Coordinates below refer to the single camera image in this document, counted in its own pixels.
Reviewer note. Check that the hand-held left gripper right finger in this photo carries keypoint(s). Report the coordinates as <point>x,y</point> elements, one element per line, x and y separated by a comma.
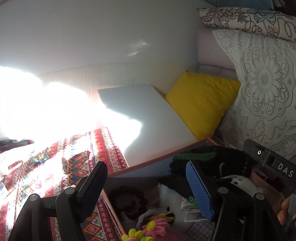
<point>200,192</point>

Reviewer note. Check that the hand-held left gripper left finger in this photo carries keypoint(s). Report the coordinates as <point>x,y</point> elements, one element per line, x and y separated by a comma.
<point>91,199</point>

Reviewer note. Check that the white paper packets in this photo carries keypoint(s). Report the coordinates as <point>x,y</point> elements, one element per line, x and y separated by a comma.
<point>186,205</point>

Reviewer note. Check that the large white plush toy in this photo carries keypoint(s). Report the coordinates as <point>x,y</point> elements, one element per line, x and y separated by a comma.
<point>172,199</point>

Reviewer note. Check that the black green glove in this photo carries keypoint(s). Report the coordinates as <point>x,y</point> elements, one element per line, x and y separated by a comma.
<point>198,157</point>

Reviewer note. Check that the pink knitted roll with flowers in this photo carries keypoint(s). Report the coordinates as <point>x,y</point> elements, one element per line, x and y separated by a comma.
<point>157,226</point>

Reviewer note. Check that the orange cardboard box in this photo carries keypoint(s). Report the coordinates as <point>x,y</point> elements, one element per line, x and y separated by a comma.
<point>148,169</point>

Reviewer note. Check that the patterned desktop cloth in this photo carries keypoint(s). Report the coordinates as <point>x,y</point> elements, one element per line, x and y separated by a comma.
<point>104,143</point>

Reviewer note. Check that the person's right hand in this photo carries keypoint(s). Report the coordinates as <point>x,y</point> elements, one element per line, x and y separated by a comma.
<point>283,205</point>

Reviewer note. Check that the grey checkered pouch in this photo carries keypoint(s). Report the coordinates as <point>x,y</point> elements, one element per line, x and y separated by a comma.
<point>198,231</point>

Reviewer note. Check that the white lace pillow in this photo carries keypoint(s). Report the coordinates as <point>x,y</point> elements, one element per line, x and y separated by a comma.
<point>266,81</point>

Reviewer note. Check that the yellow pillow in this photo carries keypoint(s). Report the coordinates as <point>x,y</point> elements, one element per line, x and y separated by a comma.
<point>201,102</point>

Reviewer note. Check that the black flat object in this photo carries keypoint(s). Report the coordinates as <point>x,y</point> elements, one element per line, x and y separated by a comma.
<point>13,144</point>

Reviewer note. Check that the pink headboard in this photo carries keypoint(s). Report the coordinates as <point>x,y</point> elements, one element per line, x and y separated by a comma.
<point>208,51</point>

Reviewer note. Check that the floral pillow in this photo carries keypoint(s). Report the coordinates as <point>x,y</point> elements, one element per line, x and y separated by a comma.
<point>242,17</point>

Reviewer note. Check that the blue cushion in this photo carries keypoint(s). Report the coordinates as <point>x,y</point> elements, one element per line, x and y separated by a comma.
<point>242,3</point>

